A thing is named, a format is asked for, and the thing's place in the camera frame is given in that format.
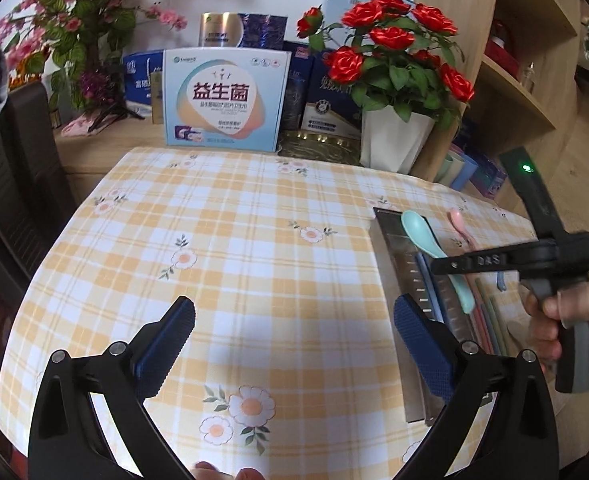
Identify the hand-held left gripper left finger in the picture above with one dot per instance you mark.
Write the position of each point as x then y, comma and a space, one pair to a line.
167, 345

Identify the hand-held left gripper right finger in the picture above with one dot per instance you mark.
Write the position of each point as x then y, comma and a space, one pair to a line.
424, 350

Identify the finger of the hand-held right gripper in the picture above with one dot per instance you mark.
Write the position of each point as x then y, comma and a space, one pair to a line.
484, 260

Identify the blue plastic spoon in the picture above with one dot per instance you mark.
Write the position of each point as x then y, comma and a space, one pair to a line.
501, 282

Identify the pink plastic spoon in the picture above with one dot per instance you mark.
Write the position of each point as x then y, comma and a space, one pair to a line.
458, 220

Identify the pink chopstick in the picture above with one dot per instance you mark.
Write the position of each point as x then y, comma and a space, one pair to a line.
481, 312

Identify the blue chopstick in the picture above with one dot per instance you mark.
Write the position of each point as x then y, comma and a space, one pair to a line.
428, 290

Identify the green chopstick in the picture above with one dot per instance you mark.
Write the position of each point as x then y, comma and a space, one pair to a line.
495, 325

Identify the teal plastic spoon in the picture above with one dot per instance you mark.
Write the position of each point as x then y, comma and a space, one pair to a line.
419, 232

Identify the stainless steel utensil box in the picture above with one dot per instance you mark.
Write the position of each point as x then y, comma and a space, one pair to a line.
389, 265

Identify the person's left hand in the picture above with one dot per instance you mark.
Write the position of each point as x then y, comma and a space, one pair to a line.
224, 472

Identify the purple small box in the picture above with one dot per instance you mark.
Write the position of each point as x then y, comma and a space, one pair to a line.
490, 176

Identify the blue plastic cup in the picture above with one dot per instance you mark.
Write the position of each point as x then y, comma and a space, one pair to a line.
463, 172

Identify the green plastic cup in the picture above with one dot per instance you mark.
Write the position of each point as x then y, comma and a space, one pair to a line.
443, 167

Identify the yellow checkered floral tablecloth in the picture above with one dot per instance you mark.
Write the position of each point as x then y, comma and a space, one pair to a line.
254, 260

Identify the wooden shelf unit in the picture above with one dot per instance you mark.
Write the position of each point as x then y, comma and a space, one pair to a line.
539, 110

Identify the white angular vase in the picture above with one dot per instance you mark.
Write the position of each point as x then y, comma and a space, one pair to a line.
394, 140

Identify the small glass jar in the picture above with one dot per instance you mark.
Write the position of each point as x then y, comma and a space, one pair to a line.
529, 79

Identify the gold embossed tray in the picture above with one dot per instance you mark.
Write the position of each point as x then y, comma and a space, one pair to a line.
319, 146

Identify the wooden sideboard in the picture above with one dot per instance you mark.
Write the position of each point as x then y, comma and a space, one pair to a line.
99, 152

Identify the red box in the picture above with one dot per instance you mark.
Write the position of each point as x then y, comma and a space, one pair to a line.
501, 52

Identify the blue box with emblem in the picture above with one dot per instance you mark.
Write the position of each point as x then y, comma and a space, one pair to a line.
332, 110

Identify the black chair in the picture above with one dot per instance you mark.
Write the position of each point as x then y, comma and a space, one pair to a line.
19, 185

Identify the pink packet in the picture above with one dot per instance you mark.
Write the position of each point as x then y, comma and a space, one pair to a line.
82, 126

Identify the black tripod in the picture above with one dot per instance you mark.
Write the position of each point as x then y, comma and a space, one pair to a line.
117, 112

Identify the red rose bouquet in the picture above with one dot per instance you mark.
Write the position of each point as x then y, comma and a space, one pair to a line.
389, 35

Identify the dark blue tall box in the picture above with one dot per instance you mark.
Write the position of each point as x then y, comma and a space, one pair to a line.
302, 90

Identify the white pastel product box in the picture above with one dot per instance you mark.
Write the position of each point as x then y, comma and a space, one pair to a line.
224, 100

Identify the blue gift box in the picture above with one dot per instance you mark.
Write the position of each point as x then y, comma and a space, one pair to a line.
142, 82

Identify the purple flowers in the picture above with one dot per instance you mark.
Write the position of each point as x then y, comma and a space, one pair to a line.
97, 87

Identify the orange flowers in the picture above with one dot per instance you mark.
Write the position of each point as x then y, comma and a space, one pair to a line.
24, 70

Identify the dark blue patterned box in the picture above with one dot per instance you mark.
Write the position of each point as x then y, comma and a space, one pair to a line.
264, 32

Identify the silver gold box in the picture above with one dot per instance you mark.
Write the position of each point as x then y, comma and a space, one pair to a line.
220, 30

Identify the pink blossom plant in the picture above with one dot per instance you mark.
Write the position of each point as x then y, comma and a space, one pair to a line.
79, 20

